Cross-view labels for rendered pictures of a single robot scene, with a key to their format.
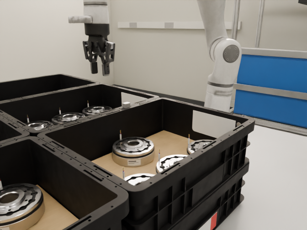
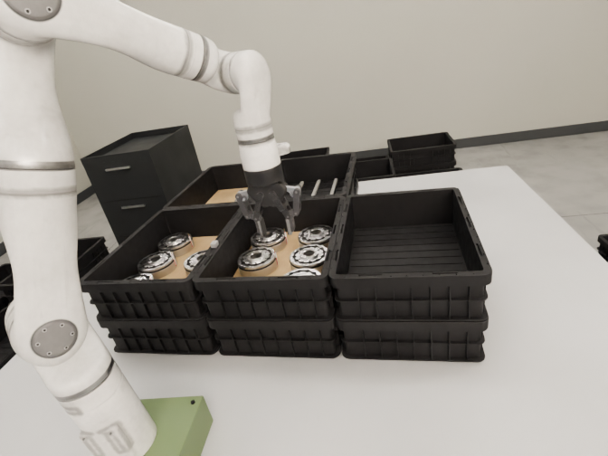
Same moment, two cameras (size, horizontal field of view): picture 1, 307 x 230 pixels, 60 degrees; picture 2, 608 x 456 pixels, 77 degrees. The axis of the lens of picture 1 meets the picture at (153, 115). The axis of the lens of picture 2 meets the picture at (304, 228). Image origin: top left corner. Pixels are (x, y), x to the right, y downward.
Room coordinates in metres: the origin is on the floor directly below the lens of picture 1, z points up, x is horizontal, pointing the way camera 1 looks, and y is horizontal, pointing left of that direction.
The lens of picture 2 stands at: (1.53, -0.11, 1.36)
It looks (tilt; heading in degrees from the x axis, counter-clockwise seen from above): 27 degrees down; 153
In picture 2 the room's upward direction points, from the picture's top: 11 degrees counter-clockwise
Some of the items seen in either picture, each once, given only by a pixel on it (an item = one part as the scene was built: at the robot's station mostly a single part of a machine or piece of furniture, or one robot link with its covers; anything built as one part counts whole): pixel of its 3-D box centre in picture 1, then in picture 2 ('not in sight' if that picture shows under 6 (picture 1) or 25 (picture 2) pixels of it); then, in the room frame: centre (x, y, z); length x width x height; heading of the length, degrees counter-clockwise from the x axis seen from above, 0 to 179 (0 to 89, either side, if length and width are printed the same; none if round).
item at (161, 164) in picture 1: (180, 166); (156, 261); (0.49, -0.06, 0.86); 0.10 x 0.10 x 0.01
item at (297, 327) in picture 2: not in sight; (290, 287); (0.75, 0.22, 0.76); 0.40 x 0.30 x 0.12; 137
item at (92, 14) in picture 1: (91, 12); (261, 147); (0.84, 0.18, 1.17); 0.11 x 0.09 x 0.06; 138
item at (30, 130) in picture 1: (78, 104); (279, 236); (0.75, 0.22, 0.92); 0.40 x 0.30 x 0.02; 137
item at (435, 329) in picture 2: not in sight; (405, 285); (0.95, 0.44, 0.76); 0.40 x 0.30 x 0.12; 137
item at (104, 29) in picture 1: (97, 37); (266, 184); (0.85, 0.17, 1.10); 0.08 x 0.08 x 0.09
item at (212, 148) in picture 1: (154, 131); (173, 242); (0.54, 0.00, 0.92); 0.40 x 0.30 x 0.02; 137
